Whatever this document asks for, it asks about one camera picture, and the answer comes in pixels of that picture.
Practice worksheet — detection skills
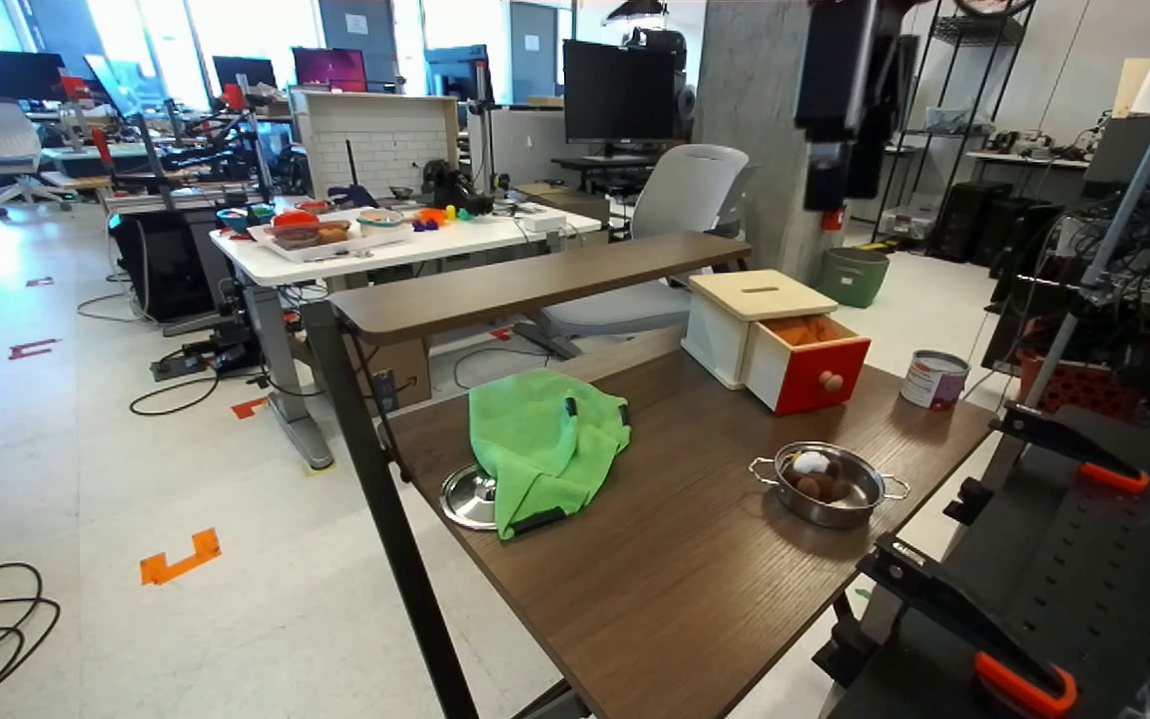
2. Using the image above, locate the white tray with toy food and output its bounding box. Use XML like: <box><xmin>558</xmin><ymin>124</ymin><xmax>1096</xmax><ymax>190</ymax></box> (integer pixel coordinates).
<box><xmin>248</xmin><ymin>208</ymin><xmax>417</xmax><ymax>265</ymax></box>

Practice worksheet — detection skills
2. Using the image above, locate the black wire shelf rack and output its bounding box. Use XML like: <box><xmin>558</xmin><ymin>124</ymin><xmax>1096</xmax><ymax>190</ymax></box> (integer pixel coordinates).
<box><xmin>872</xmin><ymin>0</ymin><xmax>1037</xmax><ymax>247</ymax></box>

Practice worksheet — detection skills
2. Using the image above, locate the black monitor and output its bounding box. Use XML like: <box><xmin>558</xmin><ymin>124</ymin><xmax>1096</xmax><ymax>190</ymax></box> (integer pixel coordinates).
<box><xmin>562</xmin><ymin>39</ymin><xmax>679</xmax><ymax>161</ymax></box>

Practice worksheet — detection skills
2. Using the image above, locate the black clamp orange handle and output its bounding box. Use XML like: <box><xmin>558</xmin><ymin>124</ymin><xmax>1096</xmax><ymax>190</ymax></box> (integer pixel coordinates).
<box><xmin>814</xmin><ymin>533</ymin><xmax>1079</xmax><ymax>719</ymax></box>
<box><xmin>943</xmin><ymin>403</ymin><xmax>1150</xmax><ymax>526</ymax></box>

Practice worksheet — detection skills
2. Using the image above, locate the white table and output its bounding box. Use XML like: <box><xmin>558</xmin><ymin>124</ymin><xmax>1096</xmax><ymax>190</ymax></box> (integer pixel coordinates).
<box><xmin>210</xmin><ymin>203</ymin><xmax>605</xmax><ymax>471</ymax></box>

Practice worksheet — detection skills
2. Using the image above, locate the silver pot with handles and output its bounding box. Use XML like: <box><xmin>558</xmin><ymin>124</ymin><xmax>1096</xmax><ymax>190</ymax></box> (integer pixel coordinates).
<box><xmin>749</xmin><ymin>441</ymin><xmax>910</xmax><ymax>530</ymax></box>

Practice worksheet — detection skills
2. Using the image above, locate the brown toy food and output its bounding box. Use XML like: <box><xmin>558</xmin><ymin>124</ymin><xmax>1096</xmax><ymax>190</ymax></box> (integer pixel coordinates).
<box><xmin>795</xmin><ymin>461</ymin><xmax>853</xmax><ymax>503</ymax></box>

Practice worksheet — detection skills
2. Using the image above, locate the cardboard box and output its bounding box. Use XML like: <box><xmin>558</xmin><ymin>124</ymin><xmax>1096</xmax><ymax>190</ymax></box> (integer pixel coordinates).
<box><xmin>349</xmin><ymin>338</ymin><xmax>434</xmax><ymax>413</ymax></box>

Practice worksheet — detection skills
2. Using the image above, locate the row of monitors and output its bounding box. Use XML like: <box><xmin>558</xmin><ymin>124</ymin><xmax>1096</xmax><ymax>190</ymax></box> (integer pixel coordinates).
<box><xmin>0</xmin><ymin>44</ymin><xmax>492</xmax><ymax>104</ymax></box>

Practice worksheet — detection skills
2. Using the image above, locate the wooden box with drawer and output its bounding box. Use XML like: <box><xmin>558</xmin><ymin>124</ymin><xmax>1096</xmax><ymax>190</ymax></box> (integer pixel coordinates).
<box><xmin>682</xmin><ymin>270</ymin><xmax>872</xmax><ymax>416</ymax></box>

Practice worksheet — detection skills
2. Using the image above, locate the tin can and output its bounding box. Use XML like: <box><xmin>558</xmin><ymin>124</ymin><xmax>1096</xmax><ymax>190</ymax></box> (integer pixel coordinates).
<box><xmin>900</xmin><ymin>350</ymin><xmax>971</xmax><ymax>411</ymax></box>

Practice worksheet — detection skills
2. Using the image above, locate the row of black computer towers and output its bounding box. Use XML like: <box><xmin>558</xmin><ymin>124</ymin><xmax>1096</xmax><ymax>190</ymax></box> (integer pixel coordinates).
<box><xmin>928</xmin><ymin>181</ymin><xmax>1057</xmax><ymax>268</ymax></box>

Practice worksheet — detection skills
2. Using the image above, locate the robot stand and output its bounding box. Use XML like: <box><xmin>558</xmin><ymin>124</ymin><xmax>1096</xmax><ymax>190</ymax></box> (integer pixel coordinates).
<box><xmin>815</xmin><ymin>403</ymin><xmax>1150</xmax><ymax>719</ymax></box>

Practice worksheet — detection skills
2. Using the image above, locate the green cloth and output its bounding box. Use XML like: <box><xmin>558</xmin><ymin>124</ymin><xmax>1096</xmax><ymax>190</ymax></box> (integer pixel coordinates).
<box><xmin>468</xmin><ymin>369</ymin><xmax>632</xmax><ymax>541</ymax></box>

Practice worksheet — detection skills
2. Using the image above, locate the green bin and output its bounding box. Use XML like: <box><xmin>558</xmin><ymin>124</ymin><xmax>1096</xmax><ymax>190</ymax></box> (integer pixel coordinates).
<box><xmin>817</xmin><ymin>247</ymin><xmax>891</xmax><ymax>310</ymax></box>

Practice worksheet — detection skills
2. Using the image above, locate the red crate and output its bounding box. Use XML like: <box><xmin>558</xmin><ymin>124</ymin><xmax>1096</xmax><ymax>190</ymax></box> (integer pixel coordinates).
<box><xmin>1017</xmin><ymin>350</ymin><xmax>1147</xmax><ymax>422</ymax></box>

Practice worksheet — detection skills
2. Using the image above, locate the red drawer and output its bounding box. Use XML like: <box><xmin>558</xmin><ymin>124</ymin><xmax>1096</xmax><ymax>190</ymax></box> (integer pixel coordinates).
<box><xmin>743</xmin><ymin>314</ymin><xmax>872</xmax><ymax>416</ymax></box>

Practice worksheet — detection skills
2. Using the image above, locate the white brick pattern board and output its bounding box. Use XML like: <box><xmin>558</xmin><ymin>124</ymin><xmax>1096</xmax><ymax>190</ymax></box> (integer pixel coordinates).
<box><xmin>291</xmin><ymin>91</ymin><xmax>462</xmax><ymax>201</ymax></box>

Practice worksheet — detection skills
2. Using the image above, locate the silver pot lid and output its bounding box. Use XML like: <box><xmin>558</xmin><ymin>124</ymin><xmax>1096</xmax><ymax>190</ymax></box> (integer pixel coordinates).
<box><xmin>440</xmin><ymin>464</ymin><xmax>499</xmax><ymax>531</ymax></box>

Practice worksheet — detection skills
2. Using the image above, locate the grey office chair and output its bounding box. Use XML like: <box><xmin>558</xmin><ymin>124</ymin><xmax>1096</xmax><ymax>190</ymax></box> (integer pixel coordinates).
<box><xmin>515</xmin><ymin>144</ymin><xmax>752</xmax><ymax>361</ymax></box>

